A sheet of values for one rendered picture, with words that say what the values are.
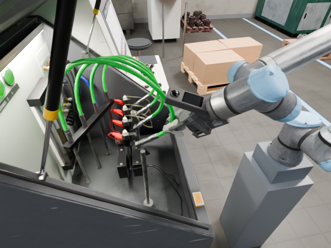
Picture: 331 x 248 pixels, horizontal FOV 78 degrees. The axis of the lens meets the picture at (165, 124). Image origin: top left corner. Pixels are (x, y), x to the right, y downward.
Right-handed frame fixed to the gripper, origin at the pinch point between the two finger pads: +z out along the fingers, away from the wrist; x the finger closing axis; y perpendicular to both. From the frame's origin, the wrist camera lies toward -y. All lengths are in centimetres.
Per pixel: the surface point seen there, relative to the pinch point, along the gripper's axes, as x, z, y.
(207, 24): 482, 202, 102
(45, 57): 12, 30, -44
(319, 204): 48, 21, 174
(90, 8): 33, 15, -42
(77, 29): 28, 24, -42
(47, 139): -26.2, -12.4, -24.7
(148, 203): -17.2, 27.5, 20.7
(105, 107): 11.4, 33.6, -14.5
